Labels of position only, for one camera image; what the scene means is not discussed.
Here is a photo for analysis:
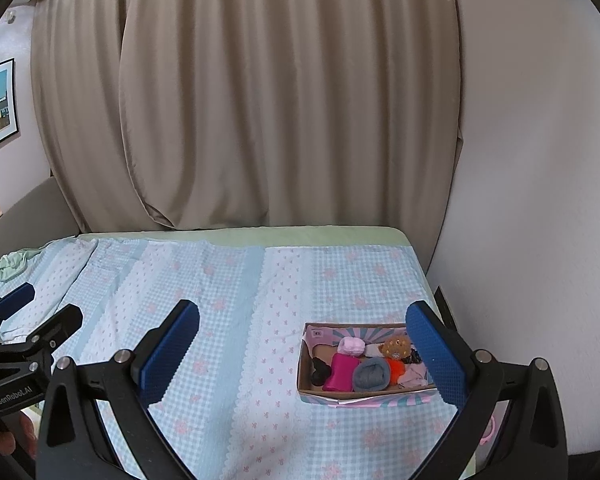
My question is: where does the magenta cloth roll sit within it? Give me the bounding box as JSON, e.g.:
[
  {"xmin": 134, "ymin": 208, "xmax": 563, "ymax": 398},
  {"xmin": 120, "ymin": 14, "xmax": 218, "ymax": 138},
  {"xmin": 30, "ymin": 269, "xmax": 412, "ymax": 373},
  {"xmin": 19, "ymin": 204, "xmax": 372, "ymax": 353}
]
[{"xmin": 323, "ymin": 352, "xmax": 363, "ymax": 392}]

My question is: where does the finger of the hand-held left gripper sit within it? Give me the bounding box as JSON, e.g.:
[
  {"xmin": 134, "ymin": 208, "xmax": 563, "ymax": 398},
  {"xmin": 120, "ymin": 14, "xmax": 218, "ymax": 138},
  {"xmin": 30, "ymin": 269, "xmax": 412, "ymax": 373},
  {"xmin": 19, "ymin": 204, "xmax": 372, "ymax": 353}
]
[
  {"xmin": 0, "ymin": 282, "xmax": 36, "ymax": 346},
  {"xmin": 0, "ymin": 302, "xmax": 84, "ymax": 366}
]

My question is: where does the pink plastic object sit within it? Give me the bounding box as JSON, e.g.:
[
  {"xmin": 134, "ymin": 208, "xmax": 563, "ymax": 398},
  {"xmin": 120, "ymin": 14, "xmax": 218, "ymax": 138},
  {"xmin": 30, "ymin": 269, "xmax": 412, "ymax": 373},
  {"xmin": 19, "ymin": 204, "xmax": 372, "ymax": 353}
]
[{"xmin": 480, "ymin": 412, "xmax": 503, "ymax": 446}]

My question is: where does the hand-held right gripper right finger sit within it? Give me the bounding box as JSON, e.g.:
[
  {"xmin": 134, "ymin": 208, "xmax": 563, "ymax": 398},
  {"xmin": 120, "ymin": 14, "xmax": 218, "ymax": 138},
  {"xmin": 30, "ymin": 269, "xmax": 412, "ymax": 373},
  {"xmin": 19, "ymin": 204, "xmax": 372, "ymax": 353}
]
[{"xmin": 405, "ymin": 300, "xmax": 568, "ymax": 480}]

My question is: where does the light pink fuzzy sock roll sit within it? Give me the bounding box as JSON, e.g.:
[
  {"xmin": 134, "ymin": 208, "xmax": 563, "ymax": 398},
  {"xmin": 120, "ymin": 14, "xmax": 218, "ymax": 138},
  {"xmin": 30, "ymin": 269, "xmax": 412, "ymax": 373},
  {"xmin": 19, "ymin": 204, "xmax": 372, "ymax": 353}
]
[{"xmin": 337, "ymin": 336, "xmax": 366, "ymax": 357}]

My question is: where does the brown and white fluffy sock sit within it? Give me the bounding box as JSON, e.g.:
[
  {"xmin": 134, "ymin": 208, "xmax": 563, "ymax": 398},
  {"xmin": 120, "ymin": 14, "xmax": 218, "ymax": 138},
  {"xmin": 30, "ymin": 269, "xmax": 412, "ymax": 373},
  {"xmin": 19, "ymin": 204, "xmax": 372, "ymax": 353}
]
[{"xmin": 380, "ymin": 335, "xmax": 412, "ymax": 360}]

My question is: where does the orange soft item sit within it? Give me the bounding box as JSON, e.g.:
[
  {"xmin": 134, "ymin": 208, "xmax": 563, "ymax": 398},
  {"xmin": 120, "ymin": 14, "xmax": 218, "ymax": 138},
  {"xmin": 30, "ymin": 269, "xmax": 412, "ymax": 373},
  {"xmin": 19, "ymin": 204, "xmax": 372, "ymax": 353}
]
[{"xmin": 384, "ymin": 357, "xmax": 407, "ymax": 386}]

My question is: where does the person's left hand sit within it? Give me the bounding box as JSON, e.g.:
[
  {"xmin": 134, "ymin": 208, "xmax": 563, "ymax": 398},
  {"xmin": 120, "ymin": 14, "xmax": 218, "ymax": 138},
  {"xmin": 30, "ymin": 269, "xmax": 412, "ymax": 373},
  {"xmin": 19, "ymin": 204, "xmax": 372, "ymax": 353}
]
[{"xmin": 0, "ymin": 407, "xmax": 38, "ymax": 461}]

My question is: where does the beige curtain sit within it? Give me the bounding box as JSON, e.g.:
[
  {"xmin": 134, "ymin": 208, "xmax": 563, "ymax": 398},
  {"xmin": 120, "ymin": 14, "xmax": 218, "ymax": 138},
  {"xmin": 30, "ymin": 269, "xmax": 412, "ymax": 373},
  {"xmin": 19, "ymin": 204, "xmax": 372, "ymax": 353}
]
[{"xmin": 30, "ymin": 0, "xmax": 465, "ymax": 233}]

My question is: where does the blue checked floral blanket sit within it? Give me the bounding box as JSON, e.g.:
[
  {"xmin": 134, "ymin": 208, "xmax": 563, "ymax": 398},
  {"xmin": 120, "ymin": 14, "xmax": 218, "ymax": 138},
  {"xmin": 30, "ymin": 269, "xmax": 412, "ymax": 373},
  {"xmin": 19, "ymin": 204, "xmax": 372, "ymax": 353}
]
[{"xmin": 0, "ymin": 237, "xmax": 461, "ymax": 480}]

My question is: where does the black sock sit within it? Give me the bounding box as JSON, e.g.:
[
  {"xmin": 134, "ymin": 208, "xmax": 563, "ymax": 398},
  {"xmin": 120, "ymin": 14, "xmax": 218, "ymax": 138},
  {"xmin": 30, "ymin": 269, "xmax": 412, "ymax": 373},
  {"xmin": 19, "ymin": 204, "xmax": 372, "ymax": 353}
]
[{"xmin": 307, "ymin": 357, "xmax": 333, "ymax": 386}]

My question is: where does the beige cloth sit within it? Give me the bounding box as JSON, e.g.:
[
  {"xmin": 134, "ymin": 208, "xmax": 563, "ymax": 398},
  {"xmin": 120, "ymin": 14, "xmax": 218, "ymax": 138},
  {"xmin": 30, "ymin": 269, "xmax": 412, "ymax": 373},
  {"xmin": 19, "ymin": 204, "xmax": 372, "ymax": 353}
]
[{"xmin": 397, "ymin": 362, "xmax": 431, "ymax": 390}]

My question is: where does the beige headboard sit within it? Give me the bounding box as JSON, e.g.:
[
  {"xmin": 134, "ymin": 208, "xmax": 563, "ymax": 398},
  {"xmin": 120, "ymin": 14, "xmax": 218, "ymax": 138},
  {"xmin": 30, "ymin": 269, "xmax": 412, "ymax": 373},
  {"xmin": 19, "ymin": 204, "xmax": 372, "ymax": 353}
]
[{"xmin": 0, "ymin": 177, "xmax": 81, "ymax": 271}]

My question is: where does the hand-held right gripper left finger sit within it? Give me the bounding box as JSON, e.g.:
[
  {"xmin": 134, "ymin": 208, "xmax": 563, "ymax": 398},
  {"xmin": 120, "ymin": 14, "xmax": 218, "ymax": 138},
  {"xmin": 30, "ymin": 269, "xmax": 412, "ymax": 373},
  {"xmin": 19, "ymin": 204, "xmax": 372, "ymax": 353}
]
[{"xmin": 36, "ymin": 299, "xmax": 201, "ymax": 480}]

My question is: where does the cardboard box with pink lining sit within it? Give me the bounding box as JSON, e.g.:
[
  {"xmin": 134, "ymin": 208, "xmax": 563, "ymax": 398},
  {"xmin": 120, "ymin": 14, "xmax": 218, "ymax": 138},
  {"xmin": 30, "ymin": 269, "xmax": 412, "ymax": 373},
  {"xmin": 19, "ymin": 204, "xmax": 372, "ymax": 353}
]
[{"xmin": 296, "ymin": 322, "xmax": 438, "ymax": 407}]

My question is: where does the light green cloth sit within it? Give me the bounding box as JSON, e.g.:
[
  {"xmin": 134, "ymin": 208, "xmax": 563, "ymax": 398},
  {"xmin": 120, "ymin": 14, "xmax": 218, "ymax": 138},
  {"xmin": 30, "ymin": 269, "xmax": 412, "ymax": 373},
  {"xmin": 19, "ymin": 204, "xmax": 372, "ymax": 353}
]
[{"xmin": 0, "ymin": 250, "xmax": 43, "ymax": 293}]

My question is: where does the grey fuzzy sock roll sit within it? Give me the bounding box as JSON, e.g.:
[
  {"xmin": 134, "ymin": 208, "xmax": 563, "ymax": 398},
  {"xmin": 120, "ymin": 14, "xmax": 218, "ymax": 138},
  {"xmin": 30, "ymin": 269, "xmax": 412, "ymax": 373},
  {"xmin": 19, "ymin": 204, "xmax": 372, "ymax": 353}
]
[{"xmin": 352, "ymin": 356, "xmax": 392, "ymax": 391}]

